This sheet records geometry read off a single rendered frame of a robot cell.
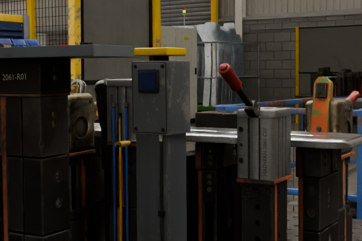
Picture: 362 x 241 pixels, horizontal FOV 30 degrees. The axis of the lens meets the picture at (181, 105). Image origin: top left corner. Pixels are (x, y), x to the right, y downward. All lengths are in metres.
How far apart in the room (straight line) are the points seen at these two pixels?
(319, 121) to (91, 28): 3.35
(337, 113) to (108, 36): 3.47
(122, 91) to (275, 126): 0.30
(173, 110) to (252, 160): 0.18
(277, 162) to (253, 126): 0.07
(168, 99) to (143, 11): 4.11
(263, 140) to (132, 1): 3.95
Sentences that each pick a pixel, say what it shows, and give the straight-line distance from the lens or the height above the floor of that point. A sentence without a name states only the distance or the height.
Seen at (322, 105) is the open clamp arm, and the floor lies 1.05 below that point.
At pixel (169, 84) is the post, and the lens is 1.00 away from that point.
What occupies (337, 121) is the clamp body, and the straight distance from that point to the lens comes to 1.42.
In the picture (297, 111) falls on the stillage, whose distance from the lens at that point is 3.18.
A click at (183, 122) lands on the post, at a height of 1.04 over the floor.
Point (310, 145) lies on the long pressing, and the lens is 1.20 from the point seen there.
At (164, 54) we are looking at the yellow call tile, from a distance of 1.01.
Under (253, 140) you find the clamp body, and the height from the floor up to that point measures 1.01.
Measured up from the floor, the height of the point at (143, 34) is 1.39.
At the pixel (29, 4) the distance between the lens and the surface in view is 6.20.
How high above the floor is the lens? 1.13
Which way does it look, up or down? 3 degrees down
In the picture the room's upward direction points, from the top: straight up
